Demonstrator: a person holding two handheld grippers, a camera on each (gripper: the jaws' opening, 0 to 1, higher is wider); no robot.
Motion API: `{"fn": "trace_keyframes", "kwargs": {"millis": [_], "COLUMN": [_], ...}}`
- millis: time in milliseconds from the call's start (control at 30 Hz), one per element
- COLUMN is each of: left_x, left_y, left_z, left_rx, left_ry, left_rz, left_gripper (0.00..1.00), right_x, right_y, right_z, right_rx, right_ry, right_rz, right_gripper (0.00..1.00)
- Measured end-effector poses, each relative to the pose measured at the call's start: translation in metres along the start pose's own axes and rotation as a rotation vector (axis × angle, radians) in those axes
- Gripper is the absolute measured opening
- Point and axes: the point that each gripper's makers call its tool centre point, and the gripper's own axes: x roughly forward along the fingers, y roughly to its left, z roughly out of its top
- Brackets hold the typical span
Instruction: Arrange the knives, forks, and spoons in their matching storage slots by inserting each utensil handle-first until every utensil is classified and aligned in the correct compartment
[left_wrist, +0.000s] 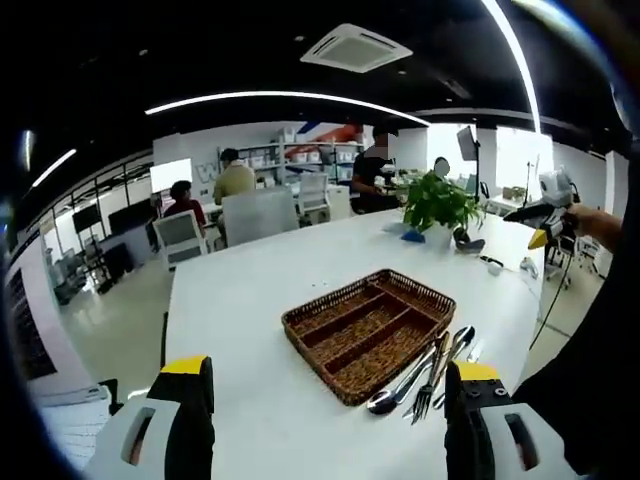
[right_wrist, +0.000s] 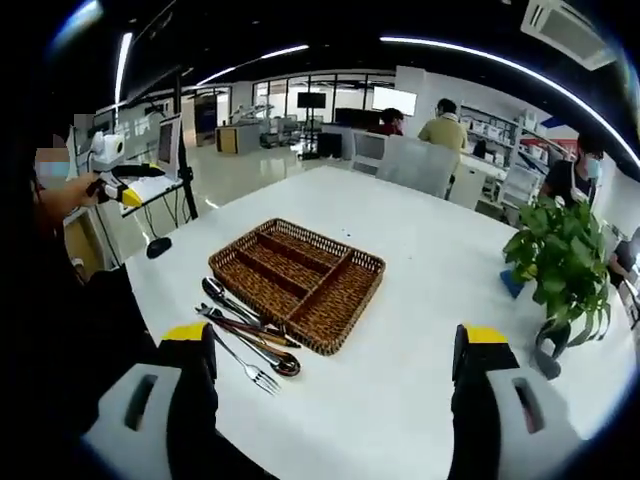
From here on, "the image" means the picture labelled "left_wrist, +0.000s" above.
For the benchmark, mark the studio light panel on stand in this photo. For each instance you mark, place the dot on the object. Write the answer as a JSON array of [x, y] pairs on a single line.
[[467, 142]]

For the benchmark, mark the white drawer cabinet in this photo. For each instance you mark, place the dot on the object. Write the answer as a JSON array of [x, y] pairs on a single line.
[[340, 202]]

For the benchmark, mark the wide black monitor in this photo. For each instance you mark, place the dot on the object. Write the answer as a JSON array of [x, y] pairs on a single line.
[[130, 215]]

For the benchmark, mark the blue cloth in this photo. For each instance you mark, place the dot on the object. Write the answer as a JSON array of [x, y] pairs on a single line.
[[414, 236]]

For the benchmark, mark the green potted plant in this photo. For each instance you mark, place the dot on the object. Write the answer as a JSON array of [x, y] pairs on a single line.
[[440, 200]]

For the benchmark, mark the white mesh office chair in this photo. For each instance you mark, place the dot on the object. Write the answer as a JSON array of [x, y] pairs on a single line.
[[180, 237], [314, 192]]

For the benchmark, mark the black monitor on stand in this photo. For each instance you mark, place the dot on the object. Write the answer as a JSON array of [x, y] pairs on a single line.
[[85, 220]]

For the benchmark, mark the person's black clothing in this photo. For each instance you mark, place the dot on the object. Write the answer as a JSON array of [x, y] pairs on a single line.
[[575, 375]]

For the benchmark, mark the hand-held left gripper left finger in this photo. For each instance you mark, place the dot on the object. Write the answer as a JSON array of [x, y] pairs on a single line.
[[192, 425]]

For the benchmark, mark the bright white screen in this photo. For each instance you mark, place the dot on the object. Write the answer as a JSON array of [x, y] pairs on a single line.
[[171, 175]]

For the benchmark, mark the steel fork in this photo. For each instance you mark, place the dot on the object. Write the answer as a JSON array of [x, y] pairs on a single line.
[[422, 397]]

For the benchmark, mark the long curved ceiling light strip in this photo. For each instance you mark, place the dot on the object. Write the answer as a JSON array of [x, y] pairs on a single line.
[[280, 96]]

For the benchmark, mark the brown wicker utensil storage tray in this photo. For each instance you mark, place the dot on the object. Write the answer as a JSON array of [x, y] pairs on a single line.
[[370, 330]]

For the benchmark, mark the grey translucent chair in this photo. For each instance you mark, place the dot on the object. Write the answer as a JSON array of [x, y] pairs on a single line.
[[260, 215]]

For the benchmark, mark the black grey curved device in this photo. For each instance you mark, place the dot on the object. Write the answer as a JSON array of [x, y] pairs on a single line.
[[470, 245]]

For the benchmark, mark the small white device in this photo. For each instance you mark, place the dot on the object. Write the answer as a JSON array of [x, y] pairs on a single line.
[[530, 267]]

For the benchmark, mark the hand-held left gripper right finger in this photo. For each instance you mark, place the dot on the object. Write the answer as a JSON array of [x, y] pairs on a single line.
[[465, 425]]

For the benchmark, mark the white charger adapter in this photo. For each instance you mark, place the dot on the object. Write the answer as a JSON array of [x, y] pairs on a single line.
[[494, 270]]

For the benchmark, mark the ceiling air conditioner vent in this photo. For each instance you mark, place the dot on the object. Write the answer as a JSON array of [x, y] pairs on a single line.
[[357, 47]]

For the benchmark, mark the white shelf rack with boxes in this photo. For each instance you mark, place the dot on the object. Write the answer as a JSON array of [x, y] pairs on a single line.
[[300, 157]]

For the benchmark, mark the steel spoon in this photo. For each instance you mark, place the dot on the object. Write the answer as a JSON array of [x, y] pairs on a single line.
[[380, 402], [462, 336]]

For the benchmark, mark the person's right hand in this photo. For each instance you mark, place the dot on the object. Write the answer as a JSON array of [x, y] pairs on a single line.
[[580, 220]]

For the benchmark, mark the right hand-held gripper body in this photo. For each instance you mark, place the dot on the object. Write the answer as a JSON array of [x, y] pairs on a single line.
[[554, 187]]

